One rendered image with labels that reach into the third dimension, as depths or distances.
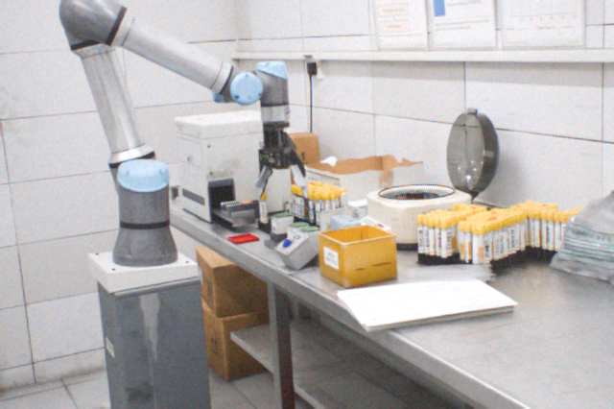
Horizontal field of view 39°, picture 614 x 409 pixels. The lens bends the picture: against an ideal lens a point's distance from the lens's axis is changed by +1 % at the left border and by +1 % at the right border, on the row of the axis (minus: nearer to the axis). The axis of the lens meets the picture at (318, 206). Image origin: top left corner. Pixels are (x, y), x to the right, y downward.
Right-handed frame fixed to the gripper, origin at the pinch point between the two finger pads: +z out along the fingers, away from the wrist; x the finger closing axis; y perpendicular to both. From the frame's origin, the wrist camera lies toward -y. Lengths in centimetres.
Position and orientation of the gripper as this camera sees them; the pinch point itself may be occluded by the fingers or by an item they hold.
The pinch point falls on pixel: (283, 197)
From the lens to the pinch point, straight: 229.2
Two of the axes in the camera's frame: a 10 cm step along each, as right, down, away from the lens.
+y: -2.9, 2.1, -9.3
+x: 9.5, 0.1, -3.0
